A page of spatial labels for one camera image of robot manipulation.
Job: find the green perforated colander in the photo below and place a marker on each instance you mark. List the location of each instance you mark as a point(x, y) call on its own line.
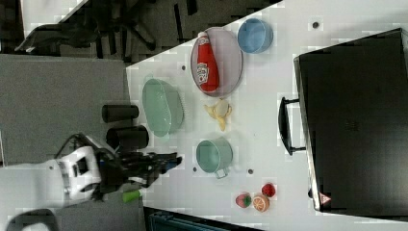
point(162, 106)

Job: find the toy strawberry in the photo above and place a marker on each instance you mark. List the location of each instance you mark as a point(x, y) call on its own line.
point(268, 190)

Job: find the toy orange half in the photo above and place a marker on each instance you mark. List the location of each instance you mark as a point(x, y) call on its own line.
point(260, 203)

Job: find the black toaster oven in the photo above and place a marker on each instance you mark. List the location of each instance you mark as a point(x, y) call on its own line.
point(353, 104)

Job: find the grey round plate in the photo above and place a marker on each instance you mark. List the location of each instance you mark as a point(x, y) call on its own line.
point(228, 56)

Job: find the green mug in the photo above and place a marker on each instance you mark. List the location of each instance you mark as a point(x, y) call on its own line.
point(215, 156)

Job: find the red plush ketchup bottle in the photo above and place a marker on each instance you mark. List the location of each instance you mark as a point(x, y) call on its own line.
point(207, 71)

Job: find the blue bowl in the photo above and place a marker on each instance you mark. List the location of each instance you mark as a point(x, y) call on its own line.
point(255, 36)

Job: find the black office chair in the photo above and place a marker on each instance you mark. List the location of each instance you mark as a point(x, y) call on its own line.
point(78, 23)

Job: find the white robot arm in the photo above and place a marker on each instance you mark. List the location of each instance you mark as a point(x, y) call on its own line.
point(85, 174)

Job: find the peeled toy banana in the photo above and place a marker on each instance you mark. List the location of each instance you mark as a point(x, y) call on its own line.
point(220, 111)

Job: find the large black cylinder holder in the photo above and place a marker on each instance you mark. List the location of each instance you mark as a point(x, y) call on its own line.
point(128, 137)

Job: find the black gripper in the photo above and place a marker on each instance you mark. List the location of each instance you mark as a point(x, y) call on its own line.
point(134, 167)

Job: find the small black cylinder holder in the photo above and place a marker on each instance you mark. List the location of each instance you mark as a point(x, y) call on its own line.
point(114, 113)

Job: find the green slotted spatula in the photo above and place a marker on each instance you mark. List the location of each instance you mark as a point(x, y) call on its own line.
point(130, 196)

